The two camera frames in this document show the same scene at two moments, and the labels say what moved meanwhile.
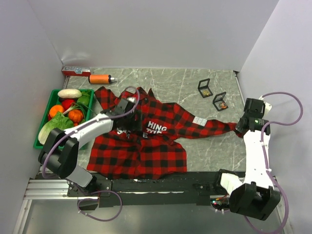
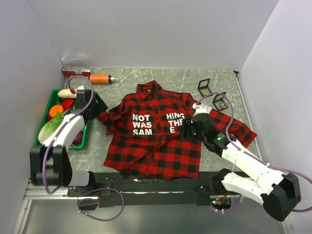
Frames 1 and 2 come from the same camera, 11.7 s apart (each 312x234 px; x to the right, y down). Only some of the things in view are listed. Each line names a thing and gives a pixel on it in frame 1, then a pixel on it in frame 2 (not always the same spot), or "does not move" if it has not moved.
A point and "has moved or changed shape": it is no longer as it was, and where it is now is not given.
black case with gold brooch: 204,88 does not move
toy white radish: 69,93 does not move
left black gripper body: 130,123 -> 92,107
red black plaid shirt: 157,150 has moved or changed shape
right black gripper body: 239,129 -> 195,136
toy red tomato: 67,103 does not move
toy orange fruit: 55,108 does not move
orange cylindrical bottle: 100,79 does not move
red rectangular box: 74,70 does not move
